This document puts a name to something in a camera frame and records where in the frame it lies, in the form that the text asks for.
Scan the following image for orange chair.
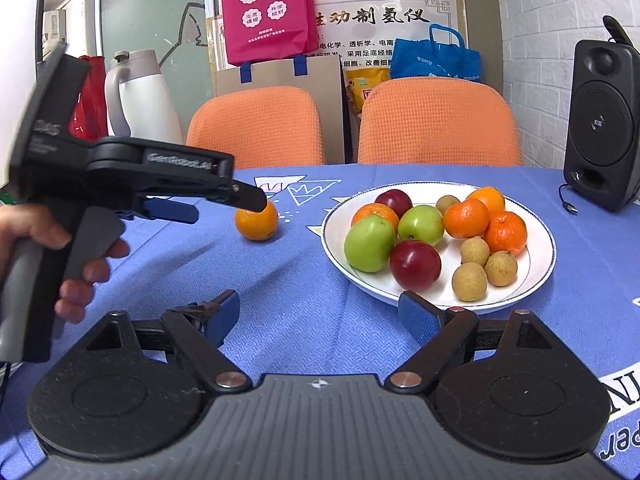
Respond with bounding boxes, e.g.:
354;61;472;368
357;78;524;166
186;86;326;170

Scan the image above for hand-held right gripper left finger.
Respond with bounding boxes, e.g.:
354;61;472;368
85;289;254;394

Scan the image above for wall poster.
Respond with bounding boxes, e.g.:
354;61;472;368
312;0;469;84

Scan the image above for red thermos jug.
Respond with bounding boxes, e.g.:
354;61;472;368
72;55;109;142

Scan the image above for yellow snack bag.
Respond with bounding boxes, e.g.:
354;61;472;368
345;67;392;117

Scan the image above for mandarin orange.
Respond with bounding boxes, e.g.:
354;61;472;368
351;203;400;231
482;211;528;256
443;198;491;239

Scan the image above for dark red apple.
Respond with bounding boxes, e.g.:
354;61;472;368
389;240;442;292
374;189;414;220

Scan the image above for blue tote bag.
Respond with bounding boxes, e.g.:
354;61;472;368
390;24;484;84

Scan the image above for brown paper bag blue handles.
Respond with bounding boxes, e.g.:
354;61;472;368
215;54;347;163

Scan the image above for black speaker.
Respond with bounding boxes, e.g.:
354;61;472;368
563;16;640;212

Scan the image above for green apple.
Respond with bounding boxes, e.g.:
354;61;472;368
343;216;397;274
397;205;445;247

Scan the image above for person's left hand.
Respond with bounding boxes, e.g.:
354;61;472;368
0;204;131;324

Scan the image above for white thermos jug grey handle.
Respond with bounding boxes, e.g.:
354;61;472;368
104;50;184;147

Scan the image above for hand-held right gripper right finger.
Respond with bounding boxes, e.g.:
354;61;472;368
382;290;556;395

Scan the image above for white plate blue rim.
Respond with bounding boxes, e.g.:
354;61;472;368
321;181;557;315

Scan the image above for blue printed tablecloth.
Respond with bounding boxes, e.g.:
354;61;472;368
0;162;640;480

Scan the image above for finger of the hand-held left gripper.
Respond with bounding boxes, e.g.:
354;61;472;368
134;196;200;225
87;136;269;214

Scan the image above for magenta tote bag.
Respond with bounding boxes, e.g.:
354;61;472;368
221;0;320;67

